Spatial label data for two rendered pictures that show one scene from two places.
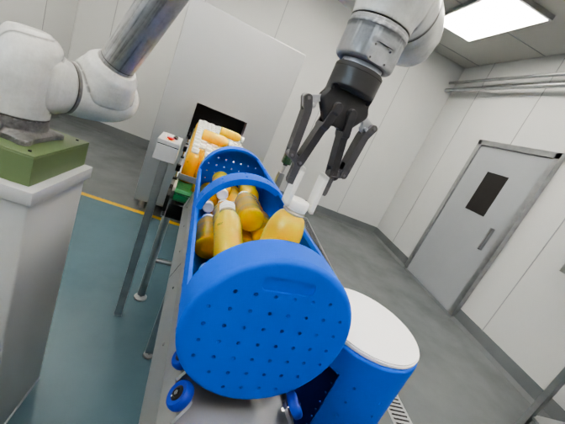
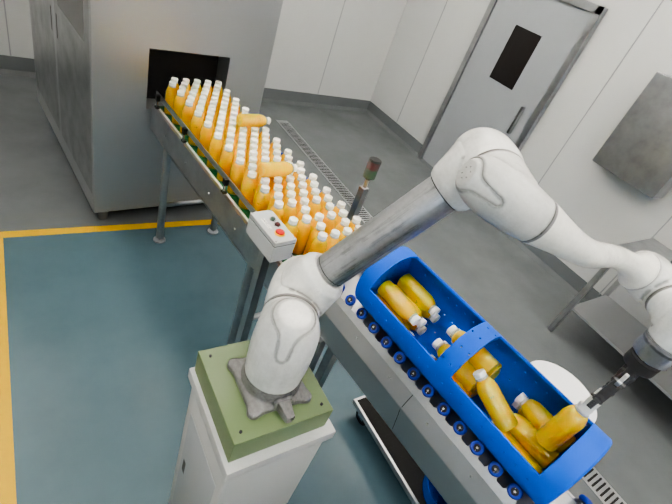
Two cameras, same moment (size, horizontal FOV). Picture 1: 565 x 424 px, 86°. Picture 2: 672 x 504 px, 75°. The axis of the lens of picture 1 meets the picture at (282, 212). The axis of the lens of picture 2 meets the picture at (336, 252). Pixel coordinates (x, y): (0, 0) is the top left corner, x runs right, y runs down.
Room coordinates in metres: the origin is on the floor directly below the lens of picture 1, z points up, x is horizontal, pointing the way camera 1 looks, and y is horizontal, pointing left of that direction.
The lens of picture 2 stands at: (0.13, 1.11, 2.09)
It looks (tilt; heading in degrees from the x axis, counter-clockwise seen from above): 35 degrees down; 330
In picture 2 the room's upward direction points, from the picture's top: 22 degrees clockwise
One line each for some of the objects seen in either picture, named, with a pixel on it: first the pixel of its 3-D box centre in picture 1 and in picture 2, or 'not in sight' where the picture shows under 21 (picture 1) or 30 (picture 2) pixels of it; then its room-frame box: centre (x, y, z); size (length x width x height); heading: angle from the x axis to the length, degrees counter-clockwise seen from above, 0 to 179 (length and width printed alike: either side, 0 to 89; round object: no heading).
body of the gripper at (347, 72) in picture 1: (346, 98); (634, 368); (0.51, -0.02, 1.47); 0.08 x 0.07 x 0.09; 110
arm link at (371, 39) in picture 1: (369, 49); (656, 350); (0.50, -0.02, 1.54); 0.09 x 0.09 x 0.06
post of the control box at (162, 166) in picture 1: (139, 241); (244, 326); (1.47, 0.65, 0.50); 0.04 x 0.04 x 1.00; 21
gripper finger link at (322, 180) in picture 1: (316, 193); not in sight; (0.52, -0.04, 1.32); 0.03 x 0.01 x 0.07; 20
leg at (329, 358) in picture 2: not in sight; (324, 368); (1.35, 0.21, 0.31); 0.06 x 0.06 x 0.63; 21
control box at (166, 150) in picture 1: (168, 147); (270, 235); (1.47, 0.65, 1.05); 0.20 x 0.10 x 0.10; 21
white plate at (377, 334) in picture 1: (366, 322); (559, 392); (0.70, -0.31, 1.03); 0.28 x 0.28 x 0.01
